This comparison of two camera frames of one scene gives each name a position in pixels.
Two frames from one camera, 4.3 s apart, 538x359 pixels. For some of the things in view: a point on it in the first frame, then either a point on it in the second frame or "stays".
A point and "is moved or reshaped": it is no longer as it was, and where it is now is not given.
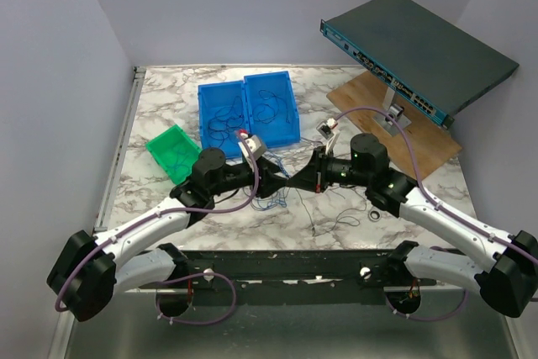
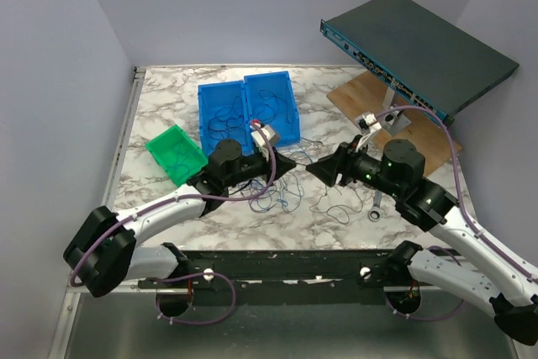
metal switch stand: x=395 y=111 stays
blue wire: x=276 y=200 is moved or reshaped
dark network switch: x=429 y=63 stays
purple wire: x=343 y=218 to x=337 y=206
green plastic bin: x=175 y=151 stays
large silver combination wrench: x=374 y=215 stays
